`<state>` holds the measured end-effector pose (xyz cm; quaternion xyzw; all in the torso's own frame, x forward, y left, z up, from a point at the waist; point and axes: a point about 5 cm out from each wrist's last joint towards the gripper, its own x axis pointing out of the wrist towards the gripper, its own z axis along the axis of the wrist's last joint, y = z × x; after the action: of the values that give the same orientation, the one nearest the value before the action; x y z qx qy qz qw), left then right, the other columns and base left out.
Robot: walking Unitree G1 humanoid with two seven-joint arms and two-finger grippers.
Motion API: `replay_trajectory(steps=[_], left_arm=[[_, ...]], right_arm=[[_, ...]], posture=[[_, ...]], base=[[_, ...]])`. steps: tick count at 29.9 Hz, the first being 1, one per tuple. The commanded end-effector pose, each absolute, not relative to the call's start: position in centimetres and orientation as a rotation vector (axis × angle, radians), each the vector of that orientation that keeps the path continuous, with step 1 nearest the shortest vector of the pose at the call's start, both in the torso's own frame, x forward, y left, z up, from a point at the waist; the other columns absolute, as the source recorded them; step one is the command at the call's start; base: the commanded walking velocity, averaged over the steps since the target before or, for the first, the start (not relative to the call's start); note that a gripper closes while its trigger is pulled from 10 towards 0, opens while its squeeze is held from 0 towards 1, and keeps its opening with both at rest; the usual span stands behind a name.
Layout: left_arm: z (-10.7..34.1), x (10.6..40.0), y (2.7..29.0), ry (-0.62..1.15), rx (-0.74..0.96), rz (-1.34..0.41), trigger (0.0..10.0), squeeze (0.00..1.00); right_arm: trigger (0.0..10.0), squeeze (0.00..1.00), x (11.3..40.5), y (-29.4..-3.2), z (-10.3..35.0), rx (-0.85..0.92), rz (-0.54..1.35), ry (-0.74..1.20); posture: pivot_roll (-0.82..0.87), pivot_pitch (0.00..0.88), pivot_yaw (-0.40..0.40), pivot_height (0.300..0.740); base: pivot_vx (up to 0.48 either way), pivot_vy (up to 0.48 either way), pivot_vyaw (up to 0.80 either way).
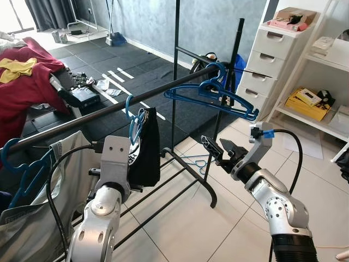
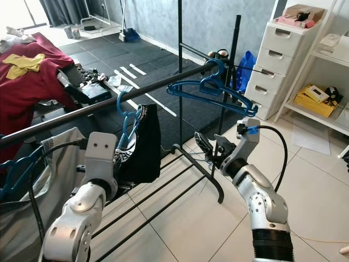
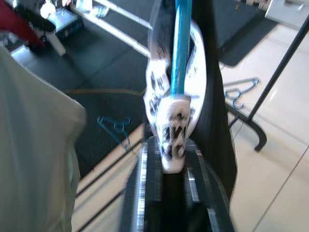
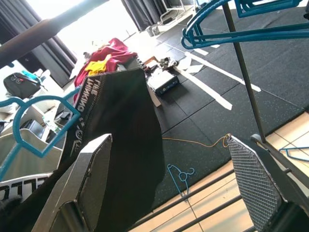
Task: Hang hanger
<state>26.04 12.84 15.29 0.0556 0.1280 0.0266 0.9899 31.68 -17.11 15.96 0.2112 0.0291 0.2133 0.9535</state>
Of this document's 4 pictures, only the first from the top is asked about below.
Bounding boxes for blue bag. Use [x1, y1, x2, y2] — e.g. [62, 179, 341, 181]
[232, 53, 247, 91]

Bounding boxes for white open shelving unit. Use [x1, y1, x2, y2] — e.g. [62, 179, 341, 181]
[271, 0, 349, 164]

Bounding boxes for grey hanging garment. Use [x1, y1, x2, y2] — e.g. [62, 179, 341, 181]
[0, 131, 101, 262]

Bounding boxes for blue plastic hanger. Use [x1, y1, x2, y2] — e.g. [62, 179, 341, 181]
[0, 138, 55, 211]
[164, 62, 258, 120]
[166, 65, 260, 122]
[124, 94, 148, 145]

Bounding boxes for black and white shorts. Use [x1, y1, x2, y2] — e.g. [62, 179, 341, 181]
[128, 106, 162, 187]

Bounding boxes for dark grey curtain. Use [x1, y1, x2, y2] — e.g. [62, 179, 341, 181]
[25, 0, 74, 32]

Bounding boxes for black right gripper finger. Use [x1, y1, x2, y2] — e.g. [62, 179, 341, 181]
[219, 140, 243, 158]
[201, 135, 225, 163]

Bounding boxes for small white box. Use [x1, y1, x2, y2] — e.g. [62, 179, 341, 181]
[296, 88, 322, 105]

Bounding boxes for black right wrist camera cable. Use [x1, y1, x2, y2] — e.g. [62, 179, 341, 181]
[272, 128, 304, 194]

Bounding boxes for white drawer unit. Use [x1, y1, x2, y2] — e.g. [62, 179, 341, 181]
[237, 22, 323, 120]

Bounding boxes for red blanket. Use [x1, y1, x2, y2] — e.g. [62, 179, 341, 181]
[0, 37, 71, 148]

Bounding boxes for blue dustpan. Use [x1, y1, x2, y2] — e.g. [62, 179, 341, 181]
[105, 33, 127, 47]

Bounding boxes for black metal clothes rack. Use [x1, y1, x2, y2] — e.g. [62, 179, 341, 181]
[0, 0, 245, 262]

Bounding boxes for yellow flat box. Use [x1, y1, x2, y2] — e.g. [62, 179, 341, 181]
[285, 87, 333, 122]

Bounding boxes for black equipment case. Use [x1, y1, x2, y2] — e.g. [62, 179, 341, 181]
[52, 70, 102, 110]

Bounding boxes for yellow cloth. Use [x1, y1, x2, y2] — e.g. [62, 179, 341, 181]
[0, 57, 38, 84]

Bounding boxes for black left wrist camera cable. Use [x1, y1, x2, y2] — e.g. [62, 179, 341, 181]
[46, 141, 105, 254]

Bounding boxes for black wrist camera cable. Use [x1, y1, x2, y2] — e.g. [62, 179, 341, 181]
[46, 141, 105, 254]
[272, 128, 304, 194]

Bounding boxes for cardboard box pink contents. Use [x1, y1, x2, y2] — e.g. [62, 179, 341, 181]
[267, 7, 317, 32]

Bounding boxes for white paper sheet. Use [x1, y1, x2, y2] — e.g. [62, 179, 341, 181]
[284, 131, 322, 159]

